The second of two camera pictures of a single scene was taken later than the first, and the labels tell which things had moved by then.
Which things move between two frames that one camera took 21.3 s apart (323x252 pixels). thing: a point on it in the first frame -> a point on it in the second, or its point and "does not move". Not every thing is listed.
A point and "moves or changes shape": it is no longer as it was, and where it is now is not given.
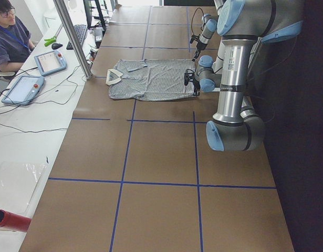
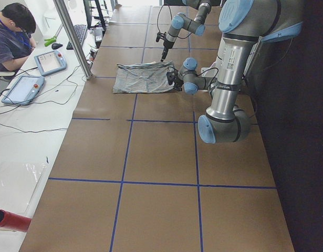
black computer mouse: (55, 45) does not move
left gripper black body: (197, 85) -> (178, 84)
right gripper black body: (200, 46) -> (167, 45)
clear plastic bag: (13, 184) does not move
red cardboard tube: (4, 219) does not move
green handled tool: (50, 41) does not move
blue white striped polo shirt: (143, 80) moves or changes shape
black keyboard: (79, 29) does not move
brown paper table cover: (137, 175) does not move
